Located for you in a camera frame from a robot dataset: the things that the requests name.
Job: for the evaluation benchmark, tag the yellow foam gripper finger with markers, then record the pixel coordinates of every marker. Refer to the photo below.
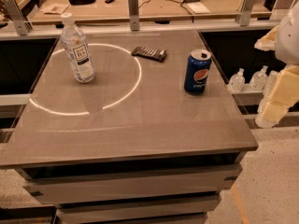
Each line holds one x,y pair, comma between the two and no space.
280,93
268,41

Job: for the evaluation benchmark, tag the clear plastic water bottle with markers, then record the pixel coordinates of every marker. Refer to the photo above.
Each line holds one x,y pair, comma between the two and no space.
77,50

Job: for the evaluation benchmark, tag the right hand sanitizer bottle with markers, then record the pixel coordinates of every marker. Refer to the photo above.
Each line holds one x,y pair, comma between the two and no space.
258,79

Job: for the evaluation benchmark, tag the hand sanitizer bottle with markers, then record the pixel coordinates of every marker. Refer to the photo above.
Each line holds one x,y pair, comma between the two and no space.
237,81
258,79

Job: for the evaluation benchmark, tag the left hand sanitizer bottle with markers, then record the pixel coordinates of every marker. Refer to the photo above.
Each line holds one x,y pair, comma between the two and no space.
237,81

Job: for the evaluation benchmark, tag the chocolate rxbar wrapper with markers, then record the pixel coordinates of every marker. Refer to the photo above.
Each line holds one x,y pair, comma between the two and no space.
149,53

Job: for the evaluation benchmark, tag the blue pepsi can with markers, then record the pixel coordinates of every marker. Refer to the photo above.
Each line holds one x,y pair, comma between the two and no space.
198,66

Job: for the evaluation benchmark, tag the white paper note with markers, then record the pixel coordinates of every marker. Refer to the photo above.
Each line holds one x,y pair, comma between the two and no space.
198,8

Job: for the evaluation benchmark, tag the grey drawer cabinet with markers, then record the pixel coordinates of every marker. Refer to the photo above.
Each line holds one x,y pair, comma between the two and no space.
180,190

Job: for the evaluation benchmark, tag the black object on desk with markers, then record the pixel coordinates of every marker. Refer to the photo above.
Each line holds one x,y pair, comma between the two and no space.
81,2

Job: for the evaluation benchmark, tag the paper sheet on desk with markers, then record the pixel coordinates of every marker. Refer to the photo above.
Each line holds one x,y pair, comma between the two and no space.
55,8

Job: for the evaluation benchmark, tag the right metal bracket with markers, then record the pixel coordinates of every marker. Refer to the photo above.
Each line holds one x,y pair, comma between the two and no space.
243,17

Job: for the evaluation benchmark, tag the metal bracket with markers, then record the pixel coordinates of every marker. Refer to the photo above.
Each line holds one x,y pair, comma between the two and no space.
133,14
243,17
21,24

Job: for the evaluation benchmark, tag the middle metal bracket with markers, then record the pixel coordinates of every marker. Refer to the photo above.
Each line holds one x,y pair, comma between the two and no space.
133,14

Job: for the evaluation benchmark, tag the left metal bracket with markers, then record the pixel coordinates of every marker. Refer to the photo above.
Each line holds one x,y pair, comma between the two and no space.
21,24

